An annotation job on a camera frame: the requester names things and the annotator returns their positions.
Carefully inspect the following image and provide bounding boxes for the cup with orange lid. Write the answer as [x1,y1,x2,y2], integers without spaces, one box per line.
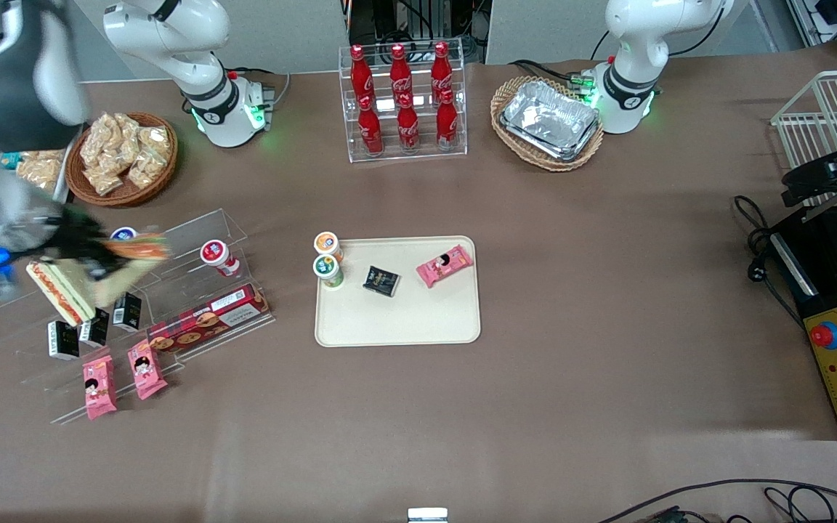
[314,232,344,263]

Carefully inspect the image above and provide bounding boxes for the small black carton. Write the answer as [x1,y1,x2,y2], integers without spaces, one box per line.
[112,292,143,333]
[78,308,110,348]
[46,320,81,362]

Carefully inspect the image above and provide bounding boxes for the black equipment rack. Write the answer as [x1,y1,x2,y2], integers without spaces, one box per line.
[346,0,490,65]

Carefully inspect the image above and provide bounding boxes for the cup with red lid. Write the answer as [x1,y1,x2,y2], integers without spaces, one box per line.
[200,239,240,278]

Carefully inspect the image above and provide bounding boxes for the aluminium frame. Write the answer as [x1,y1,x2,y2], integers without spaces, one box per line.
[785,0,837,50]

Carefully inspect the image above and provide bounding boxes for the stack of foil containers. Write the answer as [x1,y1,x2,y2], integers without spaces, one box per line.
[499,79,602,162]

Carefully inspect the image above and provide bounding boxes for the cup with green lid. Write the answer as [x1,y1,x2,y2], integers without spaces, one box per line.
[312,254,345,290]

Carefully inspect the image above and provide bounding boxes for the cream plastic tray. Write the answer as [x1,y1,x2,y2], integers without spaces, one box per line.
[314,235,482,349]

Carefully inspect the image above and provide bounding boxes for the black power cable with plug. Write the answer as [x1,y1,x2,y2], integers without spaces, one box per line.
[733,194,806,329]

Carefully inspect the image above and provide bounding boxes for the clear acrylic bottle rack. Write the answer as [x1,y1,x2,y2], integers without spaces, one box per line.
[338,42,469,163]

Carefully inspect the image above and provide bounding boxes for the pink snack packet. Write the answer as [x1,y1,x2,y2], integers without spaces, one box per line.
[82,354,118,421]
[416,245,475,289]
[126,339,169,401]

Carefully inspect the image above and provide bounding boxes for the clear bag of snacks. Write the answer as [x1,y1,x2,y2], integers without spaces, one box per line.
[115,114,149,157]
[80,113,123,169]
[125,149,168,190]
[83,166,125,197]
[141,125,172,164]

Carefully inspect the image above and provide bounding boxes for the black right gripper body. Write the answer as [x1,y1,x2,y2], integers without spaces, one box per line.
[35,206,113,280]

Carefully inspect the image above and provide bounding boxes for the red cola bottle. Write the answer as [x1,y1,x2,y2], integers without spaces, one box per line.
[357,95,384,155]
[389,44,413,102]
[349,44,375,102]
[397,94,421,153]
[431,41,454,101]
[436,90,459,150]

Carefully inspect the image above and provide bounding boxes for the light wicker basket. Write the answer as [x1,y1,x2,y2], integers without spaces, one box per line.
[490,76,605,173]

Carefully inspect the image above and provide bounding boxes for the black snack packet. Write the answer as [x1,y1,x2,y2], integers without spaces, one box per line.
[362,265,400,299]

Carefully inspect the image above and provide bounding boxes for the white wire rack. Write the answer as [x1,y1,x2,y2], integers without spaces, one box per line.
[770,69,837,209]

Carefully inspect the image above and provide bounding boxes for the dark wicker basket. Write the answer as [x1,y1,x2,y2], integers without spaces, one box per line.
[65,112,179,208]

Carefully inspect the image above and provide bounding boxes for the black cables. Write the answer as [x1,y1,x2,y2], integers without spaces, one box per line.
[597,478,837,523]

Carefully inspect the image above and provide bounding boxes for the red cookie box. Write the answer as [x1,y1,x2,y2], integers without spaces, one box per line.
[147,284,272,355]

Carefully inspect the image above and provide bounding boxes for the clear acrylic tiered shelf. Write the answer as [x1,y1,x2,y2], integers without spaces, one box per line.
[0,208,275,426]

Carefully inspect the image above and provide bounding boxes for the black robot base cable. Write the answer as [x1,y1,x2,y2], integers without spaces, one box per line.
[507,31,612,84]

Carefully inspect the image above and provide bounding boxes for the black appliance with yellow panel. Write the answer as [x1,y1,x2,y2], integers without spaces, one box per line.
[767,195,837,442]

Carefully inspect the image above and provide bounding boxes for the triangle sandwich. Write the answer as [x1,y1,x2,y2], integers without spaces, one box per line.
[25,261,97,327]
[92,232,173,309]

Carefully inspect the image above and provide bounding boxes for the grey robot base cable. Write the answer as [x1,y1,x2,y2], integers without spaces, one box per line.
[226,67,293,110]

